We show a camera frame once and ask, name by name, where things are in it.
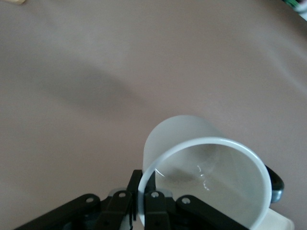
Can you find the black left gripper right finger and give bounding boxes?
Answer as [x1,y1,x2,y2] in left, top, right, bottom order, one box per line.
[143,172,248,230]

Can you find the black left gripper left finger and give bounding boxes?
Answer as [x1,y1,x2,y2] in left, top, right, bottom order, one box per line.
[12,169,142,230]

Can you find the white smiley mug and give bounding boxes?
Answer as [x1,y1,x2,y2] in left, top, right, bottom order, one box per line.
[142,115,285,230]

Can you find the beige plastic tray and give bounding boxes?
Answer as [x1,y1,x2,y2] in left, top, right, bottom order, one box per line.
[249,207,295,230]

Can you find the brown table cover mat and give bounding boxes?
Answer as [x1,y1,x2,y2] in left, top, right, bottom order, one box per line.
[0,0,307,230]

